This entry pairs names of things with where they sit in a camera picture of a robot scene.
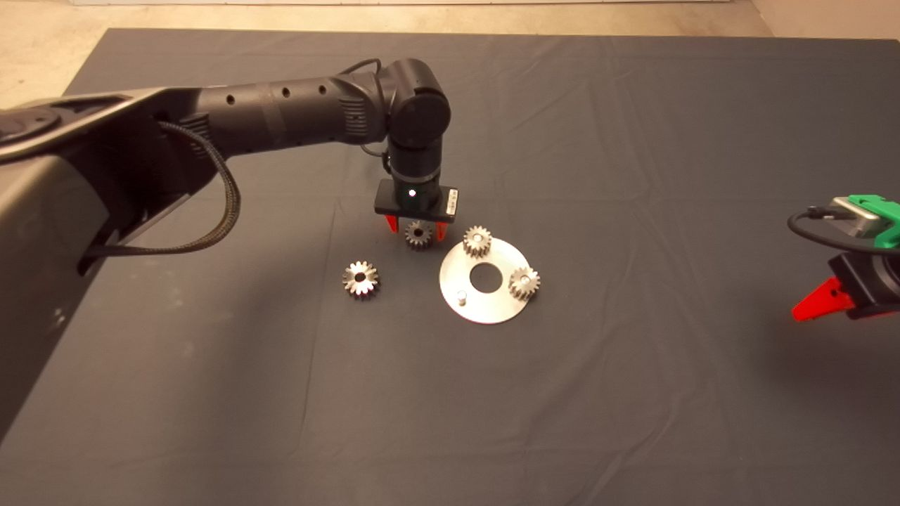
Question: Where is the green right camera mount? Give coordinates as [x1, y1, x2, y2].
[847, 195, 900, 249]

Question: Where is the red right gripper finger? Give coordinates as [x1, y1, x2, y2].
[792, 277, 856, 323]

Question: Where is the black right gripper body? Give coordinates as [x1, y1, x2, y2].
[828, 253, 900, 320]

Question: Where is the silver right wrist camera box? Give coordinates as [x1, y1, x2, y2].
[828, 197, 883, 238]

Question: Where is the larger steel gear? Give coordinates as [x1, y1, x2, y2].
[342, 260, 381, 301]

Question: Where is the black right camera cable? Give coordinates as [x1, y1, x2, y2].
[787, 205, 900, 255]

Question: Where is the dark grey table cloth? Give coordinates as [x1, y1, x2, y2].
[0, 28, 900, 506]

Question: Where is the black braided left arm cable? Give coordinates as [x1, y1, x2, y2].
[88, 121, 242, 257]

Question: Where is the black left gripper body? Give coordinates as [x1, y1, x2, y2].
[374, 179, 459, 223]

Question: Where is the round metal plate with hole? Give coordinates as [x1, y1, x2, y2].
[439, 237, 536, 325]

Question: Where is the thin black left camera cable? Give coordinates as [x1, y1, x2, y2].
[337, 58, 392, 173]

